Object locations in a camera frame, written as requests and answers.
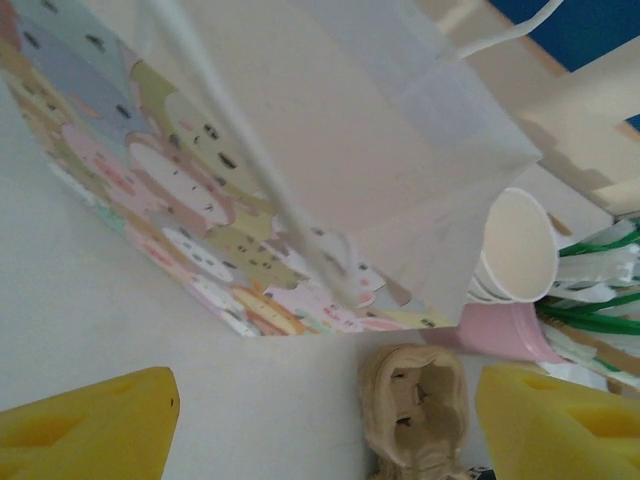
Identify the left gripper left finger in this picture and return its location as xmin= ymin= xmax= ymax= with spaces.
xmin=0 ymin=366 xmax=179 ymax=480

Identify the pink holder cup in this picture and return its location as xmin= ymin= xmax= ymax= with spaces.
xmin=422 ymin=299 xmax=569 ymax=364

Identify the stack of white paper cups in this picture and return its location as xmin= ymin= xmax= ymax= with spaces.
xmin=467 ymin=187 xmax=560 ymax=305

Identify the green white stick packet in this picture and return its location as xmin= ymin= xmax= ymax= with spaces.
xmin=549 ymin=277 xmax=640 ymax=304
xmin=537 ymin=302 xmax=640 ymax=335
xmin=557 ymin=219 xmax=640 ymax=261
xmin=544 ymin=329 xmax=640 ymax=381

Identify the brown cardboard cup carrier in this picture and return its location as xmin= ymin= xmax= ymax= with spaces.
xmin=358 ymin=343 xmax=469 ymax=480

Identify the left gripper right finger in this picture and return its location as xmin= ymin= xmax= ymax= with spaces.
xmin=474 ymin=363 xmax=640 ymax=480

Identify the cartoon print paper gift bag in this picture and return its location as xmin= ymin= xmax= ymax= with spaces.
xmin=0 ymin=0 xmax=566 ymax=339

